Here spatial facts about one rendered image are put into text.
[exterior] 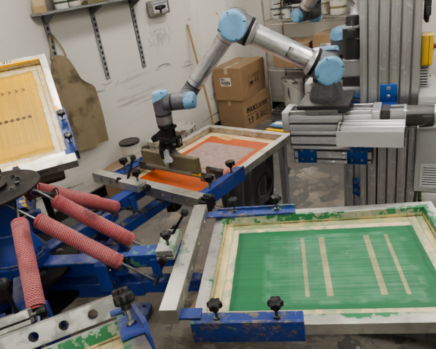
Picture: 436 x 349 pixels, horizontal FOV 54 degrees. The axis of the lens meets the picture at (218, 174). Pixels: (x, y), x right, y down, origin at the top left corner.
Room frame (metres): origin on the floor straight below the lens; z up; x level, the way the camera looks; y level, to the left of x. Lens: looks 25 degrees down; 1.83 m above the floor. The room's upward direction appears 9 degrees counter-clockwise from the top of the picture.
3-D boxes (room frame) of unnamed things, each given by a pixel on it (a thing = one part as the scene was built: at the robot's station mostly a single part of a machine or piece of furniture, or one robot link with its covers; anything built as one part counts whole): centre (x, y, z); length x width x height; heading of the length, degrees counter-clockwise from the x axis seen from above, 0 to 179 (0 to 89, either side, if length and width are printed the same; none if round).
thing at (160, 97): (1.88, 0.20, 1.35); 0.09 x 0.08 x 0.11; 79
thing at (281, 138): (2.10, 0.04, 0.97); 0.79 x 0.58 x 0.04; 139
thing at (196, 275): (1.18, 0.12, 0.90); 1.24 x 0.06 x 0.06; 79
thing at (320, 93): (1.87, -0.54, 1.31); 0.15 x 0.15 x 0.10
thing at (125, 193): (1.67, 0.41, 1.02); 0.17 x 0.06 x 0.05; 139
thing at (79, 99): (3.79, 1.17, 1.06); 0.53 x 0.07 x 1.05; 139
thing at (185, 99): (1.88, 0.10, 1.35); 0.11 x 0.11 x 0.08; 79
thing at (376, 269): (1.13, -0.16, 1.05); 1.08 x 0.61 x 0.23; 79
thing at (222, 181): (1.73, -0.01, 0.97); 0.30 x 0.05 x 0.07; 139
